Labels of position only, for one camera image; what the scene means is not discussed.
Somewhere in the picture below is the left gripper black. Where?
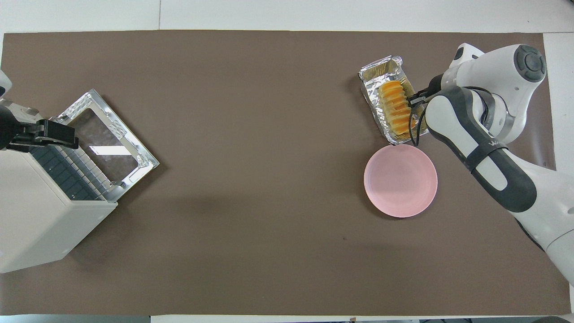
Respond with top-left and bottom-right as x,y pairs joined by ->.
7,119 -> 79,151

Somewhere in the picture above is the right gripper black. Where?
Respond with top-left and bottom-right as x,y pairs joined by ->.
408,74 -> 444,108

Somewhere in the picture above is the sliced orange bread loaf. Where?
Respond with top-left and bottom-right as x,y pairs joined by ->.
378,81 -> 415,137

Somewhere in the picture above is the aluminium foil tray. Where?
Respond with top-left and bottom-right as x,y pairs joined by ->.
357,54 -> 433,146

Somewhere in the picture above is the glass oven door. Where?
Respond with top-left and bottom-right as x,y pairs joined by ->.
48,88 -> 160,201

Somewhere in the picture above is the white toaster oven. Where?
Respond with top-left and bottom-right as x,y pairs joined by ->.
0,118 -> 118,274

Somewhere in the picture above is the pink round plate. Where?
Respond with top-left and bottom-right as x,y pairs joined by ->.
363,144 -> 438,219

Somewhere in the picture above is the brown paper table mat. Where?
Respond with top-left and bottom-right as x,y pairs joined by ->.
0,30 -> 572,317

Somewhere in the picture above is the oven wire rack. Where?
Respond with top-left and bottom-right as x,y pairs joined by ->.
29,144 -> 113,202

